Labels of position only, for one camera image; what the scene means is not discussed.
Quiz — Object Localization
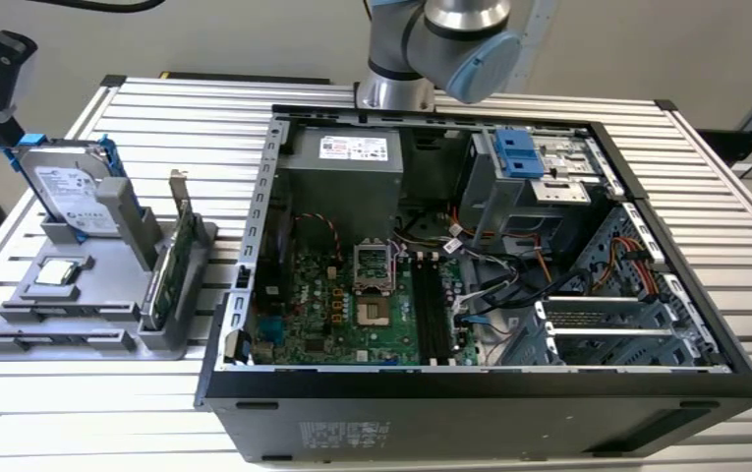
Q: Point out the RAM stick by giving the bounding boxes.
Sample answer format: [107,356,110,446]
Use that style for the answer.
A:
[0,305,139,319]
[0,332,135,346]

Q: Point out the black RAM slot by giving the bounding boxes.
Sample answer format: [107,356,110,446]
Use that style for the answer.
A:
[413,251,441,367]
[427,251,457,367]

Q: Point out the hard disk in blue carrier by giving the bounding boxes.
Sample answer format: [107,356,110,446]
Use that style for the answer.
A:
[0,131,128,245]

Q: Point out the silver CPU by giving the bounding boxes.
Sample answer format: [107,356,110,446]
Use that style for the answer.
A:
[34,260,80,287]

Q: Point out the grey parts rack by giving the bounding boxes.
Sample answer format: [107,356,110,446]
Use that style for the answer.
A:
[0,176,219,364]

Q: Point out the green graphics card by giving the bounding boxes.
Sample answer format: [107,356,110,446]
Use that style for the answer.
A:
[139,168,196,331]

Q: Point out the black case fan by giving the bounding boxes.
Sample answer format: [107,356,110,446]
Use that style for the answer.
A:
[262,194,297,309]

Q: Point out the grey power supply unit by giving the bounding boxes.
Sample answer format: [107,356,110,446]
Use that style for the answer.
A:
[275,125,407,237]

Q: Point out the metal socket cover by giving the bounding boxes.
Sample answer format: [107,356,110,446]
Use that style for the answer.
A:
[353,237,395,292]

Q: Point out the green motherboard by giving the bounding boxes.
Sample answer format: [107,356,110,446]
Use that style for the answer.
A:
[250,245,482,366]

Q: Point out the thin metal locking lever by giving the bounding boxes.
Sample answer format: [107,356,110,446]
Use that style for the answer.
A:
[389,239,405,296]

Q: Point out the CPU socket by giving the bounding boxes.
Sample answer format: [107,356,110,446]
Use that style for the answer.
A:
[353,293,395,329]

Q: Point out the blue plastic drive latch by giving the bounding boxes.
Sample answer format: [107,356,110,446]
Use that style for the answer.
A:
[491,128,541,179]

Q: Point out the black PC case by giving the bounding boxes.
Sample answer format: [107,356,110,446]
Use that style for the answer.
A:
[191,102,752,464]

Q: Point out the metal disk bay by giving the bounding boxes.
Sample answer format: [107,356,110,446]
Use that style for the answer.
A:
[498,294,705,368]

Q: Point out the twisted coloured fan wire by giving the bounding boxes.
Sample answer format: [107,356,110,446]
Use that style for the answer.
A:
[290,211,343,262]

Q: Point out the black plastic bracket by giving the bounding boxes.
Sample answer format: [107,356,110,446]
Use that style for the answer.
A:
[406,211,450,238]

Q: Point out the silver perforated rail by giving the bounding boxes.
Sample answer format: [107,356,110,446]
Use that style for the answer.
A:
[517,0,561,94]

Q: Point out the black cable in case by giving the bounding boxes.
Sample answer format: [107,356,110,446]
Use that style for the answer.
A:
[470,267,590,311]

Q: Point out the orange and red wire bundle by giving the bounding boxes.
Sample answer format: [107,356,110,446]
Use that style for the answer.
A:
[584,235,672,304]

